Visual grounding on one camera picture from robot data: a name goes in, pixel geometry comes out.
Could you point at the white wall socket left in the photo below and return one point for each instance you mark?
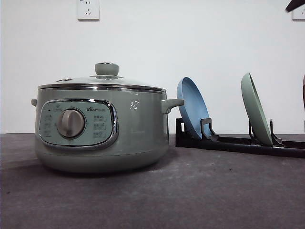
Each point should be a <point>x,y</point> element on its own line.
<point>88,11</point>

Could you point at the black plate rack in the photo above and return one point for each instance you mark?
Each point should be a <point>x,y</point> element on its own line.
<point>250,145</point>

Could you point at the white wall socket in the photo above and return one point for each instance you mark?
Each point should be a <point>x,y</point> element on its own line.
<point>88,11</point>
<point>298,15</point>

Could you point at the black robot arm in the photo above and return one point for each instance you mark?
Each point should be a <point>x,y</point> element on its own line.
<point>294,4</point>

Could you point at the glass lid with green knob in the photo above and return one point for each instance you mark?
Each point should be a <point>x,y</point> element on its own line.
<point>106,77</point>

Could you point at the dark red plate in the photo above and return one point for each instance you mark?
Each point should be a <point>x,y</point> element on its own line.
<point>304,96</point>

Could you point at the green electric steamer pot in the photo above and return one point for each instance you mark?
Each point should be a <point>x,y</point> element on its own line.
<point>101,124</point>

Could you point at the white wall socket right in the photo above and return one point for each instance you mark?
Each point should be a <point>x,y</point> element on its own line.
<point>298,15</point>

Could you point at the green plate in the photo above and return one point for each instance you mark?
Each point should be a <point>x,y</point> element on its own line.
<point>255,111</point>

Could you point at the blue plate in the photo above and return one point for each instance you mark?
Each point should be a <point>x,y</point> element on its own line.
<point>194,109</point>

